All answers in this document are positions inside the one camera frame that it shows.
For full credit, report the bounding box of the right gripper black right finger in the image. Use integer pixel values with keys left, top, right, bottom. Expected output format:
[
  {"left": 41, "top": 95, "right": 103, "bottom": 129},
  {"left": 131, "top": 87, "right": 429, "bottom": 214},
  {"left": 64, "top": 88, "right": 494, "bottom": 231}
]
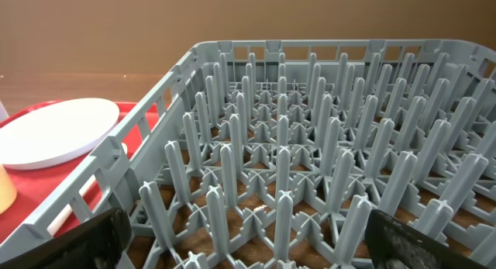
[{"left": 364, "top": 209, "right": 487, "bottom": 269}]

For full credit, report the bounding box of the yellow plastic cup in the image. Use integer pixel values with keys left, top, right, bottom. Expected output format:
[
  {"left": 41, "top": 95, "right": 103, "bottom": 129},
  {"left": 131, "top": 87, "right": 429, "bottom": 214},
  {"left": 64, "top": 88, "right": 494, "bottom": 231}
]
[{"left": 0, "top": 165, "right": 17, "bottom": 214}]

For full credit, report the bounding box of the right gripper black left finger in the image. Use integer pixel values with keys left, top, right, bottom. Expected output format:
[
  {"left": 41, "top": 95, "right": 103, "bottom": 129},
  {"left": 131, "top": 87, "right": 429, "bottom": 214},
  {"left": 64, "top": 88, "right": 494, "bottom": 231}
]
[{"left": 1, "top": 208, "right": 132, "bottom": 269}]

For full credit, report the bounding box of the white plastic spoon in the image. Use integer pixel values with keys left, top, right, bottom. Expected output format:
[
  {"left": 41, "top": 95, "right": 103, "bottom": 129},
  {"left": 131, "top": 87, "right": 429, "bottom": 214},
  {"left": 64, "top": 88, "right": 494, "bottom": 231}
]
[{"left": 46, "top": 143, "right": 128, "bottom": 237}]

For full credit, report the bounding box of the red plastic tray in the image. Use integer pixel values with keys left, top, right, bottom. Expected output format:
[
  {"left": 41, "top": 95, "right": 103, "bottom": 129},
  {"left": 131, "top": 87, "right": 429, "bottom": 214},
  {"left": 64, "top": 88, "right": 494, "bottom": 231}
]
[{"left": 1, "top": 100, "right": 159, "bottom": 243}]

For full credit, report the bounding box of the grey dishwasher rack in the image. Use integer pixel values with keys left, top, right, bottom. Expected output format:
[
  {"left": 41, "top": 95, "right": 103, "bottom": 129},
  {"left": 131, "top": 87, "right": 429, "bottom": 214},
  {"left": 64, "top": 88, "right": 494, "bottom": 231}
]
[{"left": 1, "top": 40, "right": 495, "bottom": 268}]

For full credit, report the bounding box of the light blue plate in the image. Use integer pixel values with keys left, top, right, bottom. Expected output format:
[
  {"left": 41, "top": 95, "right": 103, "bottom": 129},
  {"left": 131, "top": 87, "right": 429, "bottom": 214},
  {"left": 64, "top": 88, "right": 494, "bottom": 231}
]
[{"left": 1, "top": 98, "right": 119, "bottom": 170}]

